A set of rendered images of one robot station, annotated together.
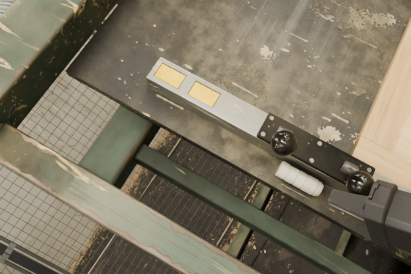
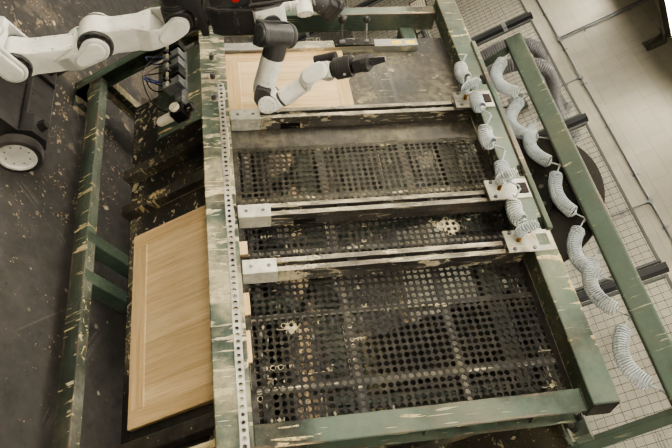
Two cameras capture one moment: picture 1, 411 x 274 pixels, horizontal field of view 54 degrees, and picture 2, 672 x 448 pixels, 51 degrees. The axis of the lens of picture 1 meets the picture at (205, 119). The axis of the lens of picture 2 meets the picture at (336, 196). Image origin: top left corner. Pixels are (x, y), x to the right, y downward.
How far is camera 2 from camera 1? 341 cm
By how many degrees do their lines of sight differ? 58
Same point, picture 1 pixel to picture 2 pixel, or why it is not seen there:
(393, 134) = not seen: hidden behind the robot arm
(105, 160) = (406, 31)
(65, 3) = (452, 31)
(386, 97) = not seen: hidden behind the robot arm
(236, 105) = (385, 43)
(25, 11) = (459, 24)
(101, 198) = (396, 10)
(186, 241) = (368, 11)
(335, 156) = (348, 42)
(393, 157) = not seen: hidden behind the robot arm
